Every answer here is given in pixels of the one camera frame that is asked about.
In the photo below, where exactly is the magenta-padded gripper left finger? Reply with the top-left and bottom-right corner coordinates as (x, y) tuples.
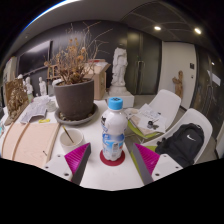
(42, 142), (92, 186)

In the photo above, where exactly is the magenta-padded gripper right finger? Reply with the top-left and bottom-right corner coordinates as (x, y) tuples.
(132, 142), (184, 186)

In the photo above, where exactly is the white bottle with blue cap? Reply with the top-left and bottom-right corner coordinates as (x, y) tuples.
(100, 96), (129, 162)

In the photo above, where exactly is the wooden stir stick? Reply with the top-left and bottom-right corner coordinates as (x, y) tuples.
(62, 125), (75, 144)

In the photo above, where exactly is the flat round red coaster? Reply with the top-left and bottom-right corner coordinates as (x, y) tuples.
(99, 149), (126, 167)

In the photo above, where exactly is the black backpack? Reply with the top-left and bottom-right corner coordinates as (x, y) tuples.
(154, 122), (205, 168)

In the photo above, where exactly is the pile of papers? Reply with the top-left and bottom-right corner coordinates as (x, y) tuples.
(124, 103), (167, 136)

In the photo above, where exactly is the grey plant pot saucer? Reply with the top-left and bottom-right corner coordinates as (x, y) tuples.
(54, 103), (100, 127)

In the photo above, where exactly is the small white cup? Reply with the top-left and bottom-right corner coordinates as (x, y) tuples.
(45, 99), (58, 113)

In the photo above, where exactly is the dark pot with dried plant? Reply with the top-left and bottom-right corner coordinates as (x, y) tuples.
(43, 21), (114, 122)

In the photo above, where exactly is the white chair with papers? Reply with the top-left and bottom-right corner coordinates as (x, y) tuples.
(128, 88), (182, 141)

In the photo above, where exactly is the white chair with backpack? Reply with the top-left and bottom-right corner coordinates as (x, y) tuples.
(143, 107), (214, 171)

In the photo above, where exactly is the printed paper sheet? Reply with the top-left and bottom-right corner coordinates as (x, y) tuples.
(18, 95), (51, 124)

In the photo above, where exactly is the wooden figure sculpture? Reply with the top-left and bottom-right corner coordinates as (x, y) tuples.
(171, 70), (184, 99)

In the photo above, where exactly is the carved wooden relief sculpture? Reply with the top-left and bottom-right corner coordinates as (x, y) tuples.
(3, 78), (30, 126)

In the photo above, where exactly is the wooden easel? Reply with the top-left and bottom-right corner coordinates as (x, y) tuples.
(46, 63), (63, 81)

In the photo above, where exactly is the tall white statue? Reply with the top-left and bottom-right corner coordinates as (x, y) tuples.
(107, 46), (136, 109)

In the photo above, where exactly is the long ceiling light strip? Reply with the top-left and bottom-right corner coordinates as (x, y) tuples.
(19, 0), (81, 34)

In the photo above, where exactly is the tan wooden frame panel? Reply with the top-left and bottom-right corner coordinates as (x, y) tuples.
(0, 121), (61, 169)

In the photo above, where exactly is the black wall screen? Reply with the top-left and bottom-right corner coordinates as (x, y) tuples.
(17, 40), (54, 76)

